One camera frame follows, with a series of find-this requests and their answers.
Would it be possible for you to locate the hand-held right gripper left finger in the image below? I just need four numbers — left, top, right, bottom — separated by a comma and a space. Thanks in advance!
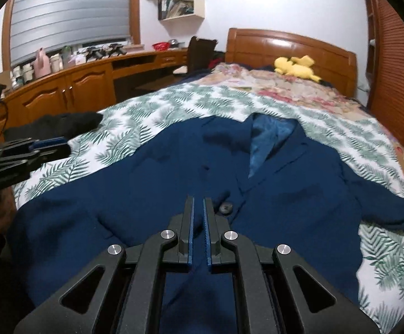
14, 195, 197, 334

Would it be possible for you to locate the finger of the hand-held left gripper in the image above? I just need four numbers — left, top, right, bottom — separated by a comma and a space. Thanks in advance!
0, 137, 68, 154
0, 148, 72, 176

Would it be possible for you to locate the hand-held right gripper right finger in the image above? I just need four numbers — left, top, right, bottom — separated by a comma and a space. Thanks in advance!
203, 197, 380, 334

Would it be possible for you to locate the navy blue suit jacket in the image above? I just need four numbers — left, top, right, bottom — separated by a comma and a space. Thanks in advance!
7, 113, 404, 334

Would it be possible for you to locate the black cloth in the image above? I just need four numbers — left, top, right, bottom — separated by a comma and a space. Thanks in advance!
3, 111, 102, 140

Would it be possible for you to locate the wooden cabinet counter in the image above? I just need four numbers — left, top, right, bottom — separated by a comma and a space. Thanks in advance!
0, 49, 189, 141

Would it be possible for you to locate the pink bottle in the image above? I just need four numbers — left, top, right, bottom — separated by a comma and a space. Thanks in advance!
35, 47, 51, 79

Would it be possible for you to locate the grey window blind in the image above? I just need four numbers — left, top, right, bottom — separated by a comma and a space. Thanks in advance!
9, 0, 133, 67

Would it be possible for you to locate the green leaf print bedsheet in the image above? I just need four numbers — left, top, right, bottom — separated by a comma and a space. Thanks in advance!
12, 83, 404, 334

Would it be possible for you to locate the floral quilt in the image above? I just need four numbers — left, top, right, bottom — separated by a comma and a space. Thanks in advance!
202, 62, 374, 114

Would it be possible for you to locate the dark chair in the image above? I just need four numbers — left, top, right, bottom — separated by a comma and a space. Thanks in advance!
187, 36, 218, 74

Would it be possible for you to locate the yellow plush toy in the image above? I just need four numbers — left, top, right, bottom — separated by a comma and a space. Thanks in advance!
274, 55, 322, 83

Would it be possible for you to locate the wooden bed headboard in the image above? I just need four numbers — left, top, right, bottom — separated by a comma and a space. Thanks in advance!
226, 28, 358, 99

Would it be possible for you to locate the wooden louvered wardrobe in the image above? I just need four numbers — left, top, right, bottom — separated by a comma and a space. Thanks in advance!
362, 0, 404, 166

